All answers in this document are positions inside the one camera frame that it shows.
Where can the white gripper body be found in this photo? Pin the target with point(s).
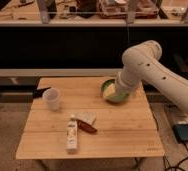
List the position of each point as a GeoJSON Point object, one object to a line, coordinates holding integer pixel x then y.
{"type": "Point", "coordinates": [109, 92]}

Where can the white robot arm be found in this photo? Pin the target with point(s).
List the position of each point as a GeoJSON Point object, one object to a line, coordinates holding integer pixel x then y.
{"type": "Point", "coordinates": [141, 62]}

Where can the green bowl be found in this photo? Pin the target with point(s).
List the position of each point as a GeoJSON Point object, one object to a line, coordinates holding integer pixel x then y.
{"type": "Point", "coordinates": [120, 97]}

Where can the white folded packet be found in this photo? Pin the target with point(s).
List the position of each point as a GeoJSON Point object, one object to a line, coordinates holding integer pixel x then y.
{"type": "Point", "coordinates": [86, 117]}

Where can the dark red packet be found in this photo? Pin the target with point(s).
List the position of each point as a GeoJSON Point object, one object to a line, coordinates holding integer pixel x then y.
{"type": "Point", "coordinates": [86, 127]}

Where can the wooden folding table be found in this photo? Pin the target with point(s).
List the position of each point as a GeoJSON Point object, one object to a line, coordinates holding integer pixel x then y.
{"type": "Point", "coordinates": [123, 130]}

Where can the white rectangular box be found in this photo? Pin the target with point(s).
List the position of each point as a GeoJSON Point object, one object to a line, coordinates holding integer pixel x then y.
{"type": "Point", "coordinates": [72, 138]}

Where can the clear plastic cup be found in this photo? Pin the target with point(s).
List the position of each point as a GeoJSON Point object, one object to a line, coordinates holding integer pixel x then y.
{"type": "Point", "coordinates": [52, 98]}

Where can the black pedal box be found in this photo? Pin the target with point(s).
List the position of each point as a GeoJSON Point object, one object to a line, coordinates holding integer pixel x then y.
{"type": "Point", "coordinates": [181, 132]}

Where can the long workbench shelf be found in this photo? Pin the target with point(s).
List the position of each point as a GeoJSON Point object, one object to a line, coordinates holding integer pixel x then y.
{"type": "Point", "coordinates": [94, 13]}

